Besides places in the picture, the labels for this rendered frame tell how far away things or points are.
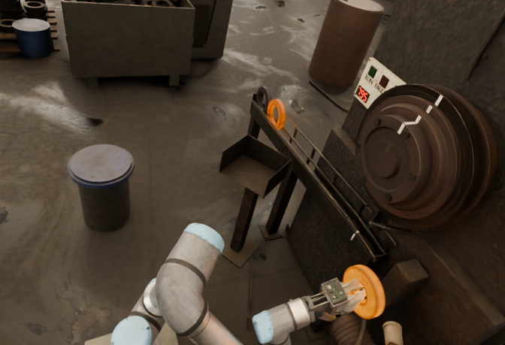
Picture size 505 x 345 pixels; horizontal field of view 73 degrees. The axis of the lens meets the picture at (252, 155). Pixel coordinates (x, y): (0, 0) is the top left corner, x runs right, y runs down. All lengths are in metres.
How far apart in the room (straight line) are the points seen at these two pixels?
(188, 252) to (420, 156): 0.68
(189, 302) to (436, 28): 1.13
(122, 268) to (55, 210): 0.58
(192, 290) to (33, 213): 1.63
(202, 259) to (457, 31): 1.03
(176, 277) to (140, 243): 1.29
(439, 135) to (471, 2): 0.43
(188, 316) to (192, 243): 0.16
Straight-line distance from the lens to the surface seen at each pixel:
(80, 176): 1.89
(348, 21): 3.95
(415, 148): 1.08
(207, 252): 0.89
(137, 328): 1.23
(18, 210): 2.41
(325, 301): 1.08
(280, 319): 1.04
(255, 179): 1.67
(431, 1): 1.40
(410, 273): 1.34
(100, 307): 1.95
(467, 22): 1.30
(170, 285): 0.85
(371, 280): 1.11
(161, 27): 3.21
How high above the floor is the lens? 1.73
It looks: 39 degrees down
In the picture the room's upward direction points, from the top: 14 degrees clockwise
